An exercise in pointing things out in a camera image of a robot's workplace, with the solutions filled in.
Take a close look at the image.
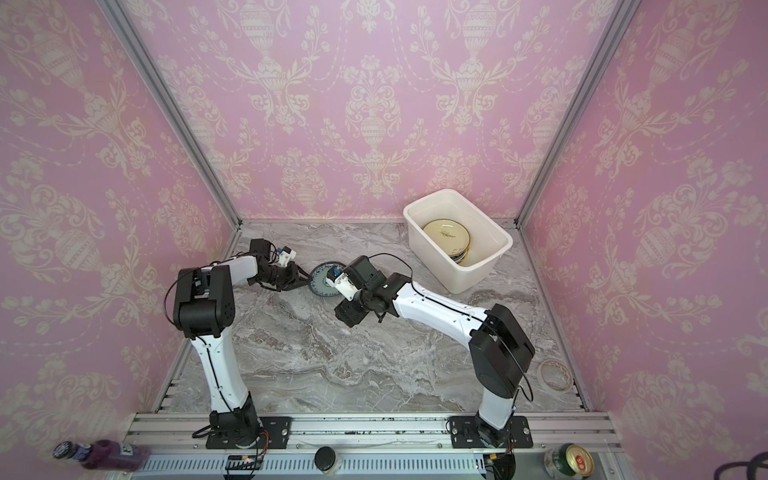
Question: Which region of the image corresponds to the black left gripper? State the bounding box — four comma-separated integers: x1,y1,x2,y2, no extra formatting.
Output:
249,262,312,293

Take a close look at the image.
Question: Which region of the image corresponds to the teal blue floral plate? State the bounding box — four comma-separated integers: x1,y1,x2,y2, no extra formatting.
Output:
309,261,345,298

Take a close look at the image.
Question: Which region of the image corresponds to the cream plate with painted willow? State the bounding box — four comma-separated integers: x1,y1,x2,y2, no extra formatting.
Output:
423,219,471,259

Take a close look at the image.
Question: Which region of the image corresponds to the white plate green lettered rim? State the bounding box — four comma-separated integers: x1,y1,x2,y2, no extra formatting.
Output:
450,243,471,264

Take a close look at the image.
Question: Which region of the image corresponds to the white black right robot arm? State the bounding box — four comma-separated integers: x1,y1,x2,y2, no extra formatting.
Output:
310,255,535,449

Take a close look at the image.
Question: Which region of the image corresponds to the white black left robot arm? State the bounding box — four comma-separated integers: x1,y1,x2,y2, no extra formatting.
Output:
168,238,310,449

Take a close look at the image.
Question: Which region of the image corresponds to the white plastic bin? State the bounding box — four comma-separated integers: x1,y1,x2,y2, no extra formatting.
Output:
403,189,513,294

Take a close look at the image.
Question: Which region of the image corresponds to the black round knob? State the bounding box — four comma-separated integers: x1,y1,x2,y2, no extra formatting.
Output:
314,446,342,476

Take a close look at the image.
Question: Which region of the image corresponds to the purple drink bottle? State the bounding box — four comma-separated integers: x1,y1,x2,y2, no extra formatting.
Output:
52,440,150,472

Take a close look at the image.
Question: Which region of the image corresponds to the green beer can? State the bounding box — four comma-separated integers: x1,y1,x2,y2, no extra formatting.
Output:
543,443,595,479

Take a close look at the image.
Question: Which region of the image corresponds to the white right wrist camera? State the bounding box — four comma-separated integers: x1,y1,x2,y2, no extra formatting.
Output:
333,272,360,301

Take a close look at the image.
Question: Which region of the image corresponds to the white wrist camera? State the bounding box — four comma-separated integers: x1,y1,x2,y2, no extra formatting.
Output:
333,272,360,301
277,246,297,268

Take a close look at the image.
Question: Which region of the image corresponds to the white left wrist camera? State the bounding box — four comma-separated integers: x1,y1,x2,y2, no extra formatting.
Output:
277,246,297,268

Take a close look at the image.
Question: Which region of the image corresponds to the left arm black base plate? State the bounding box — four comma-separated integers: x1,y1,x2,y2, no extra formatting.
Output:
206,416,293,451

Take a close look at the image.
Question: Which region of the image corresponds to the aluminium rail frame front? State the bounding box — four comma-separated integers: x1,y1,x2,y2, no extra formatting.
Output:
124,412,632,479

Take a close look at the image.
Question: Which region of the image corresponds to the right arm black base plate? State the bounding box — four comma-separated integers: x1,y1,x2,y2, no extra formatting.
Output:
446,415,534,450

